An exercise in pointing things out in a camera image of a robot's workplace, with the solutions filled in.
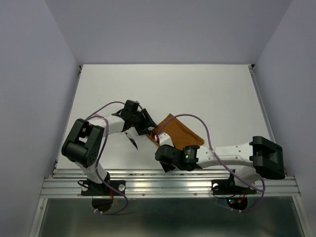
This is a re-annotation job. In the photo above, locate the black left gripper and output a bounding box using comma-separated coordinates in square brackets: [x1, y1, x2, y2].
[131, 109, 158, 136]

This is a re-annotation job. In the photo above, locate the orange brown cloth napkin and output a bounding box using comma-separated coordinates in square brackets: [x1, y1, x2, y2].
[147, 114, 204, 150]

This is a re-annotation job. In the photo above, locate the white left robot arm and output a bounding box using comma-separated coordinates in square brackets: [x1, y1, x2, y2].
[61, 100, 157, 195]

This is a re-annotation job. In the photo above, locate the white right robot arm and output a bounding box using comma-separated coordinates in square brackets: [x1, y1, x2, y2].
[155, 133, 285, 193]

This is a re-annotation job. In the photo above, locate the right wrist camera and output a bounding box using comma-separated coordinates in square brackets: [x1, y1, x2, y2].
[156, 132, 174, 147]

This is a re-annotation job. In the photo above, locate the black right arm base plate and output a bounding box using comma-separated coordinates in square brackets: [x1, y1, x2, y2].
[211, 175, 257, 196]

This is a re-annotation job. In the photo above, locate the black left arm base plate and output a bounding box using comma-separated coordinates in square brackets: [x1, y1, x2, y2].
[77, 179, 126, 197]

